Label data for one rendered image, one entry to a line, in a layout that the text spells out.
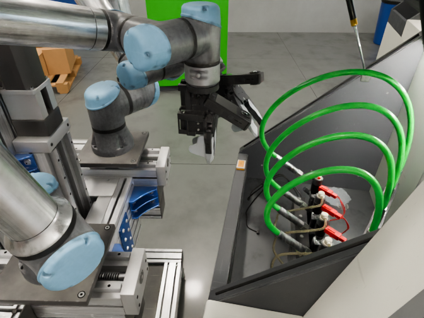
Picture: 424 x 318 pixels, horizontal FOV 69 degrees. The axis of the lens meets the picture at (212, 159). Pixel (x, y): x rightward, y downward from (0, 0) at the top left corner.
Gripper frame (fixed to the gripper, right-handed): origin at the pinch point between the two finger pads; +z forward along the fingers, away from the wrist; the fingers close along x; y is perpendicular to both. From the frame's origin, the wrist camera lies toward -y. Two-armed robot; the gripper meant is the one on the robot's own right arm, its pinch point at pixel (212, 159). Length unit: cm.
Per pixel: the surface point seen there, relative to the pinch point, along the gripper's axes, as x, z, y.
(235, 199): -14.9, 26.4, -5.1
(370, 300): 32.3, -0.1, -30.8
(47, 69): -302, 98, 283
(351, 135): 4.6, -12.9, -29.4
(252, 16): -655, 90, 35
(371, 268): 28.0, -2.1, -31.3
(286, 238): 12.7, 11.0, -19.7
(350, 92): -43, -3, -40
